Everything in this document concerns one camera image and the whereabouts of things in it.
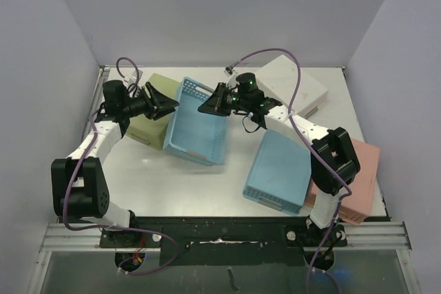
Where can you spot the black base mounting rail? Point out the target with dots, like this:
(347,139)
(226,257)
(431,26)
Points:
(224,242)

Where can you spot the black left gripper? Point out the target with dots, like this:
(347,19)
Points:
(165,105)

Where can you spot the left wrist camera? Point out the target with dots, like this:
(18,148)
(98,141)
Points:
(134,77)

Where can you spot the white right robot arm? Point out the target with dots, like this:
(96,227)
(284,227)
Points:
(334,162)

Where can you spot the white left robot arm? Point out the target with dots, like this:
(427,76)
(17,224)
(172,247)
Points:
(79,187)

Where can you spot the blue basket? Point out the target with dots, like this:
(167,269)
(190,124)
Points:
(280,174)
(192,135)

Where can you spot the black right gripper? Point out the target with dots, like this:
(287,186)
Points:
(223,98)

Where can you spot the pink perforated plastic basket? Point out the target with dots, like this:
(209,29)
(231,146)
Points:
(355,208)

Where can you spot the white perforated plastic basket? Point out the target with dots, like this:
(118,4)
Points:
(278,79)

